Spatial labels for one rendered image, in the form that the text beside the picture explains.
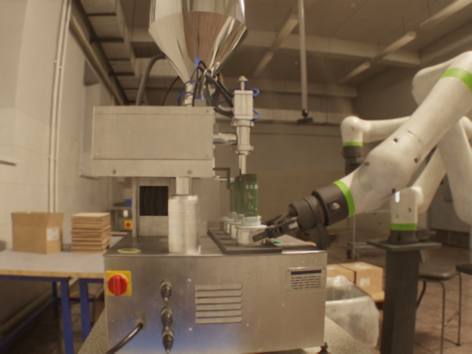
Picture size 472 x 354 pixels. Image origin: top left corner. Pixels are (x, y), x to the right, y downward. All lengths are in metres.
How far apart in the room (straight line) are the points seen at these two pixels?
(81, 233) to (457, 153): 2.16
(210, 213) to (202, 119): 0.38
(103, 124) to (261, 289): 0.49
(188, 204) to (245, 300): 0.24
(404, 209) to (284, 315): 1.02
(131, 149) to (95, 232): 1.75
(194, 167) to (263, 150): 10.74
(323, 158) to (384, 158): 11.30
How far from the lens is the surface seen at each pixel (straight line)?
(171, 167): 0.81
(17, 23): 3.53
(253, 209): 0.86
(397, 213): 1.76
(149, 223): 1.14
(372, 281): 3.86
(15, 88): 3.32
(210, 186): 1.13
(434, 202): 9.07
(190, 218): 0.81
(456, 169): 1.26
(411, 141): 0.86
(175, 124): 0.83
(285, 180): 11.64
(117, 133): 0.83
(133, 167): 0.82
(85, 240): 2.57
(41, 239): 2.57
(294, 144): 11.83
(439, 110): 0.94
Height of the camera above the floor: 1.15
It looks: 2 degrees up
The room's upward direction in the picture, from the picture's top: straight up
